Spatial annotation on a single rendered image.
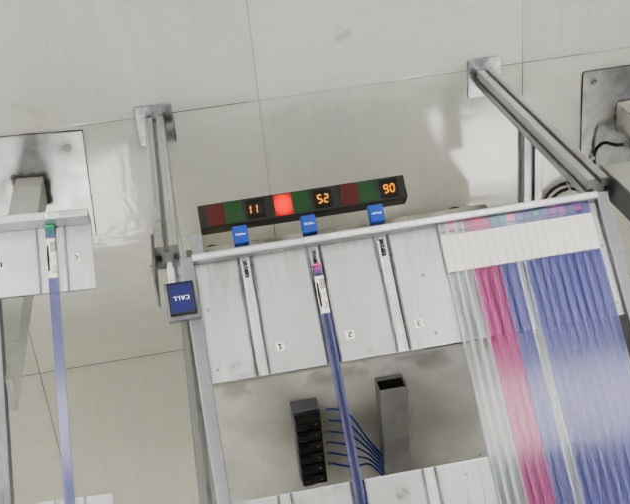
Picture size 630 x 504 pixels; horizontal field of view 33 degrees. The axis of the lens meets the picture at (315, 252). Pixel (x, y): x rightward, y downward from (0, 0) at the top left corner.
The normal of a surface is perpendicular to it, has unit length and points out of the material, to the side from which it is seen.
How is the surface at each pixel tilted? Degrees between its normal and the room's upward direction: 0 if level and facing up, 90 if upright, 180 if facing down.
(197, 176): 0
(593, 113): 0
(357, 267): 43
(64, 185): 0
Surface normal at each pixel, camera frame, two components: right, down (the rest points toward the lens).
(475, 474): 0.06, -0.28
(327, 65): 0.17, 0.45
